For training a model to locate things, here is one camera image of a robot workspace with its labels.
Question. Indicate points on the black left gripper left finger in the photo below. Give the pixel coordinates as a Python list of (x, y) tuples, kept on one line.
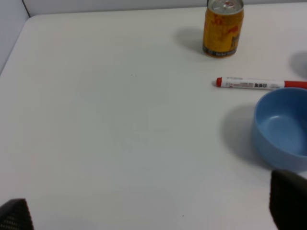
[(15, 215)]

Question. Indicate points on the blue plastic bowl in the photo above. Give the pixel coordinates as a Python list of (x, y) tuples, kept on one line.
[(279, 129)]

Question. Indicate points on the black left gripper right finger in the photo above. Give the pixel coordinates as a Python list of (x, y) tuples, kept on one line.
[(288, 200)]

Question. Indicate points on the yellow drink can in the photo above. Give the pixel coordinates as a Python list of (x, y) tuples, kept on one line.
[(222, 27)]

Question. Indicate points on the red white marker pen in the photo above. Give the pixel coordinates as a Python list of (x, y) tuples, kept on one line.
[(258, 84)]

